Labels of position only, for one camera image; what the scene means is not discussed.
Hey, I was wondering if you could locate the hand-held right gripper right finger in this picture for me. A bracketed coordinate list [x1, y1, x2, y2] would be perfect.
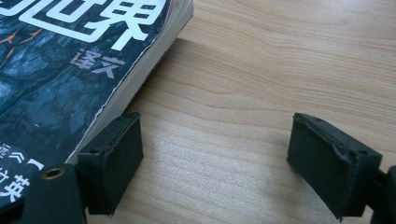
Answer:
[286, 112, 383, 220]

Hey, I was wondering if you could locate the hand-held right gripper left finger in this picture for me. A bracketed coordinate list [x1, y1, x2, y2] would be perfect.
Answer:
[77, 111, 145, 217]

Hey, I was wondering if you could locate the dark blue rock cover magazine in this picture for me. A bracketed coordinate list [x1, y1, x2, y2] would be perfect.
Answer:
[0, 0, 194, 216]

